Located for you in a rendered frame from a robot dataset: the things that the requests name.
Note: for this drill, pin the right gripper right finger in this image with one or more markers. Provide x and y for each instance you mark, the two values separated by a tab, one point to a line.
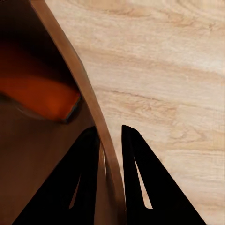
170	205

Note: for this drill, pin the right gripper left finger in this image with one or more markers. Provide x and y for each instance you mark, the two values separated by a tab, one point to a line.
49	205

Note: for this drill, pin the trash can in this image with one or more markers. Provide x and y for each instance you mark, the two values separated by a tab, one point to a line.
31	145

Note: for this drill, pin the can of soda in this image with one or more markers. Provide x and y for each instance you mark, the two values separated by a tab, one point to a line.
33	81

